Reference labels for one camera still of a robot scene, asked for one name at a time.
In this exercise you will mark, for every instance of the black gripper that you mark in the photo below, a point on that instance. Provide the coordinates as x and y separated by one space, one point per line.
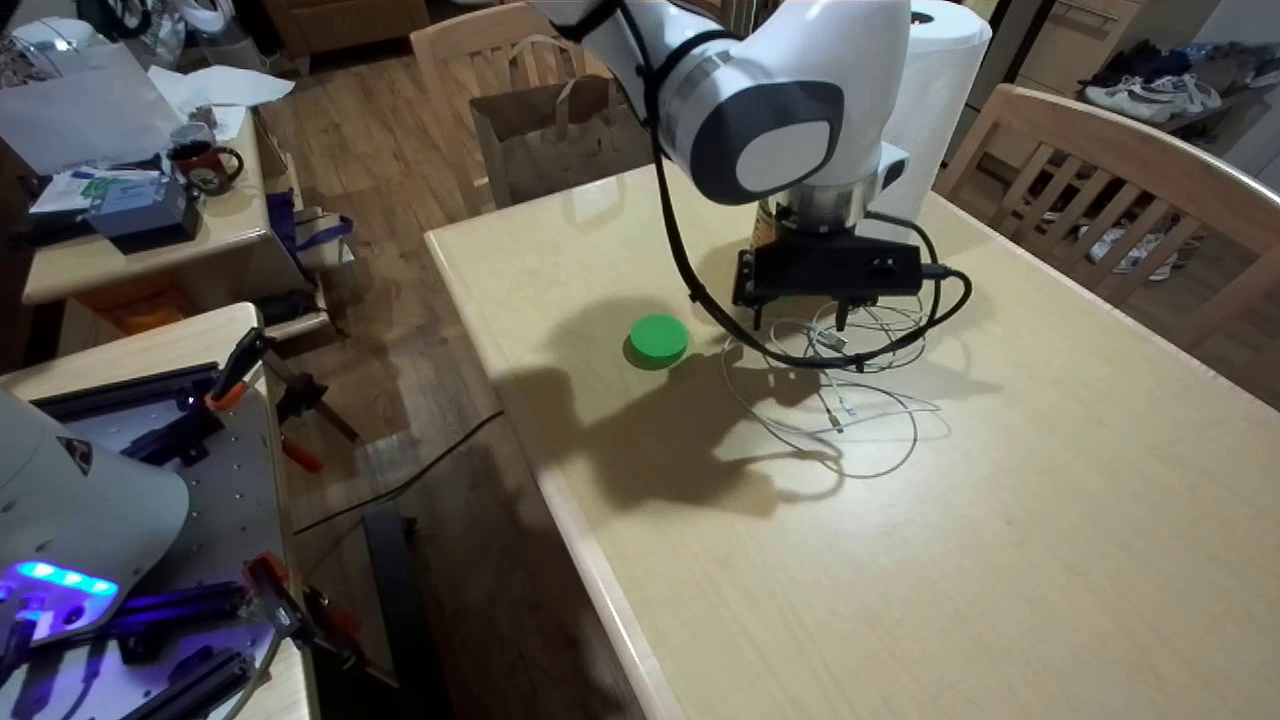
842 265

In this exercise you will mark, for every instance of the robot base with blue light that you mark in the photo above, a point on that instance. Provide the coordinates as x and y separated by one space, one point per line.
80 527

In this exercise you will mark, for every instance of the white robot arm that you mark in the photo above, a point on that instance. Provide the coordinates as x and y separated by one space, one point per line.
795 112

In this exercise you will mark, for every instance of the brown paper bag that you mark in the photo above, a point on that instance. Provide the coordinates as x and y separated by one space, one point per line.
554 127

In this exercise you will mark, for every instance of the green round lid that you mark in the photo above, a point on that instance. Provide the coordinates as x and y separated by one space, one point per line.
657 342

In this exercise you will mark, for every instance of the light wooden dining table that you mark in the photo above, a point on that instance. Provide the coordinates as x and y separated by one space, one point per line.
1048 514

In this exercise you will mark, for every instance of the white paper towel roll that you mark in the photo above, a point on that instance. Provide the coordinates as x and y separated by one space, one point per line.
945 55

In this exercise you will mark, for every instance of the wooden chair with grey cushion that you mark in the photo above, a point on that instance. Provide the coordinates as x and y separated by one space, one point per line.
466 58

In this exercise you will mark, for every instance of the wooden chair behind table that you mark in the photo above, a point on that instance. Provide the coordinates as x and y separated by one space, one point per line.
1123 198

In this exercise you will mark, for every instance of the white sneakers on floor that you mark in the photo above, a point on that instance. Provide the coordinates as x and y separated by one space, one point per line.
1157 102

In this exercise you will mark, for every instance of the dark mug on side table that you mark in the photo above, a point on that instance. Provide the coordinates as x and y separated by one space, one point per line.
207 164

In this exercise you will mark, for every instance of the black orange clamp tool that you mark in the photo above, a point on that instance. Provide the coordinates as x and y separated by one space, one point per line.
207 411

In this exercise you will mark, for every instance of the cluttered wooden side table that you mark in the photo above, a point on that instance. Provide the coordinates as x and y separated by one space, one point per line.
111 203

